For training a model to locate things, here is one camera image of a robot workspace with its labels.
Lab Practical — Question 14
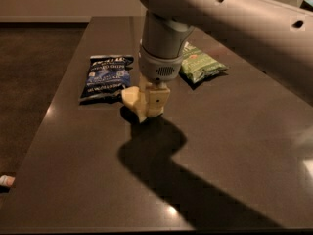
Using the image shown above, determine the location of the blue chip bag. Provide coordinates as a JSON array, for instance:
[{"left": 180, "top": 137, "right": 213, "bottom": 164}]
[{"left": 79, "top": 55, "right": 134, "bottom": 102}]

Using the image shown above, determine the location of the green chip bag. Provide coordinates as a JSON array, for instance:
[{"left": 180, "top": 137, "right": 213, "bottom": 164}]
[{"left": 180, "top": 42, "right": 227, "bottom": 84}]

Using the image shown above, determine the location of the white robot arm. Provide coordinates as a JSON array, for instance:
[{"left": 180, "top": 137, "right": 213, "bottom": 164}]
[{"left": 132, "top": 0, "right": 313, "bottom": 120}]

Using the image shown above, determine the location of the yellow sponge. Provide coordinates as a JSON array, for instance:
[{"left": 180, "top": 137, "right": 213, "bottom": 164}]
[{"left": 121, "top": 86, "right": 139, "bottom": 110}]

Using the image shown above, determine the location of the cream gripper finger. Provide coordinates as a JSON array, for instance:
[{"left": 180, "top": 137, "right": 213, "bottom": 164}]
[
  {"left": 147, "top": 104, "right": 163, "bottom": 118},
  {"left": 136, "top": 102, "right": 148, "bottom": 123}
]

